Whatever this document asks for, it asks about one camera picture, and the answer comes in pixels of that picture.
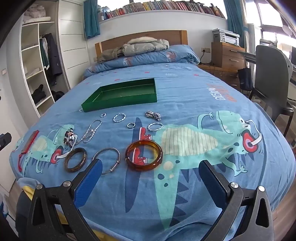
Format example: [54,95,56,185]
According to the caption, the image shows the dark brown bangle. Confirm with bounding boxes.
[64,147,88,173]

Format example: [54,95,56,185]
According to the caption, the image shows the black white beaded bracelet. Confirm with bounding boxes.
[63,126,75,147]

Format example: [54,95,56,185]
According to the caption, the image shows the white folded bedding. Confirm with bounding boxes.
[23,5,50,24]

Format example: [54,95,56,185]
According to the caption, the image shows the white printer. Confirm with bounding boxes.
[212,28,240,45]

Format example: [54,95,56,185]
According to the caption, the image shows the black folded clothes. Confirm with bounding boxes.
[31,85,47,105]

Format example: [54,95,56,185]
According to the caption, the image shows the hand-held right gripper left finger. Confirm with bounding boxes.
[26,158,103,241]

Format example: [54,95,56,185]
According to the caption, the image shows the black shoes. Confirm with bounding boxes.
[51,90,65,102]

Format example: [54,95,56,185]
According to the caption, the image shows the grey chair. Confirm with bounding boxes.
[248,45,294,137]

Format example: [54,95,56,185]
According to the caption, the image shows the silver metal wristwatch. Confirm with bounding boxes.
[145,110,162,121]

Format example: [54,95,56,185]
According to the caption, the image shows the white wardrobe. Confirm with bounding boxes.
[20,0,90,117]

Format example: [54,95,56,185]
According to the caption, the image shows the row of books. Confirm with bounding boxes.
[98,0,226,21]

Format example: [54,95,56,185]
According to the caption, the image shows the thin silver bangle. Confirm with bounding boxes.
[93,148,121,175]

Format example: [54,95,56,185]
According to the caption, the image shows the twisted silver bangle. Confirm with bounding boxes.
[147,122,164,132]

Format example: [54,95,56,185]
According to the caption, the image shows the yellow bed sheet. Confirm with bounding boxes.
[22,185,35,202]

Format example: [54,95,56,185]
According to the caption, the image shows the silver bead necklace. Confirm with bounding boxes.
[76,120,102,144]

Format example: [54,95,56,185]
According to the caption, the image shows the green cardboard tray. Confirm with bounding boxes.
[81,78,158,113]

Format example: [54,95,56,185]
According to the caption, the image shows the wooden dresser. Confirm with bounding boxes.
[211,42,246,69]

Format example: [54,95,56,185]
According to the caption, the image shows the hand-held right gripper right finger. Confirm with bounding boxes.
[198,159,274,241]

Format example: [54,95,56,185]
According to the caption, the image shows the teal curtain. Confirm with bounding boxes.
[223,0,245,45]
[83,0,101,40]

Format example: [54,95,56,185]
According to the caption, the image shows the folded blue duvet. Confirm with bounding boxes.
[83,45,200,78]

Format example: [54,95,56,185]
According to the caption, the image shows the hanging dark clothes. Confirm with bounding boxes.
[39,33,63,86]

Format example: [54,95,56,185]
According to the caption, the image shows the olive fleece jacket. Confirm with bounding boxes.
[97,47,124,63]

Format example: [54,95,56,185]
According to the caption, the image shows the dark tote bag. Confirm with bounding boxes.
[238,67,254,92]

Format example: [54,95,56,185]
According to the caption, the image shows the amber resin bangle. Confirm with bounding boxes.
[125,140,163,172]

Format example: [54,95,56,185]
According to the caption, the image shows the black power cable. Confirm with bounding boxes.
[199,50,214,65]

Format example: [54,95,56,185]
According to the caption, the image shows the blue dinosaur printed blanket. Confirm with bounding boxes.
[9,62,296,241]

